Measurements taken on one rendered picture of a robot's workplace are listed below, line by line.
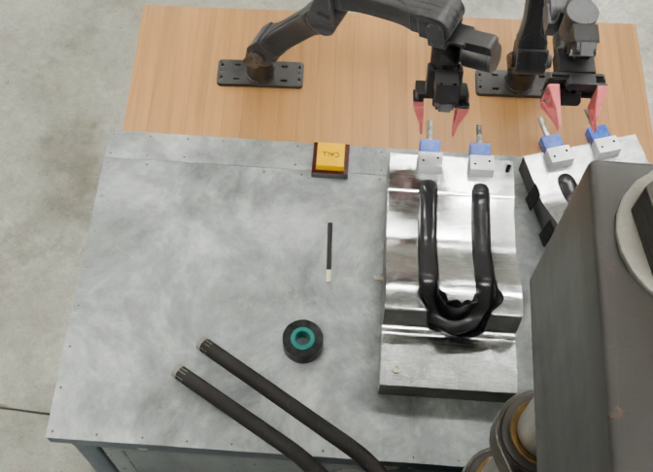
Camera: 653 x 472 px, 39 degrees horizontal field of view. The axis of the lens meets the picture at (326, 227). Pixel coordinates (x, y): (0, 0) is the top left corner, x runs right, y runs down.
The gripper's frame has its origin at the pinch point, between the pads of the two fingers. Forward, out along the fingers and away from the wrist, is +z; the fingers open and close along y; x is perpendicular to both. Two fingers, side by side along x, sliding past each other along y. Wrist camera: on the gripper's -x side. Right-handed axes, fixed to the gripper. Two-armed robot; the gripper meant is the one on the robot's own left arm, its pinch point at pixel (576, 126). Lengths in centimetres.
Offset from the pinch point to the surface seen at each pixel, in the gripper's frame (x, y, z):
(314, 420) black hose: 29, -44, 47
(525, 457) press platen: -37, -21, 67
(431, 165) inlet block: 28.0, -22.0, -7.3
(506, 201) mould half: 30.8, -6.3, -1.1
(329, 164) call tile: 36, -43, -11
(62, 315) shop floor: 120, -120, -5
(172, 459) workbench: 61, -74, 48
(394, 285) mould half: 25.5, -29.9, 20.8
